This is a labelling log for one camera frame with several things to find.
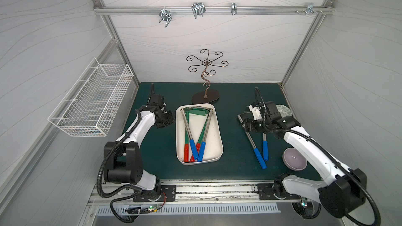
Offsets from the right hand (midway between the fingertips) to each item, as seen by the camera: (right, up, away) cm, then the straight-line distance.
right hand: (246, 124), depth 80 cm
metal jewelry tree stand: (-21, +15, +31) cm, 40 cm away
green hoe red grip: (-33, +5, +21) cm, 39 cm away
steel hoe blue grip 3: (+12, -14, +7) cm, 20 cm away
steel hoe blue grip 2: (-23, -12, +5) cm, 26 cm away
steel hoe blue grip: (-29, -10, +4) cm, 31 cm away
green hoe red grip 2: (-28, -18, 0) cm, 34 cm away
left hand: (-40, 0, +7) cm, 41 cm away
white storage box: (-17, -14, +6) cm, 23 cm away
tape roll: (+31, +5, +21) cm, 38 cm away
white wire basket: (-73, +11, -11) cm, 75 cm away
